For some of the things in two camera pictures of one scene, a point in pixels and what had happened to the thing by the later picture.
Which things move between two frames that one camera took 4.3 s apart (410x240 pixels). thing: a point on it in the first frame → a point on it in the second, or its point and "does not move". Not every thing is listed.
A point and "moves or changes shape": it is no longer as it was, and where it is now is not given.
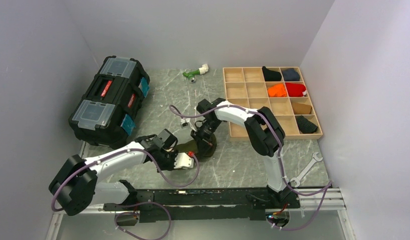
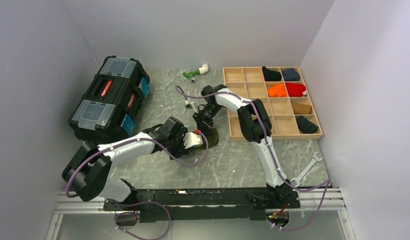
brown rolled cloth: x=301 y=108 does not move
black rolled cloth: x=270 y=75 does not move
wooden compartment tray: x=282 y=90 does not move
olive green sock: x=192 y=146 moves or changes shape
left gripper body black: x=166 y=160 → x=176 y=144
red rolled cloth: x=295 y=90 does not move
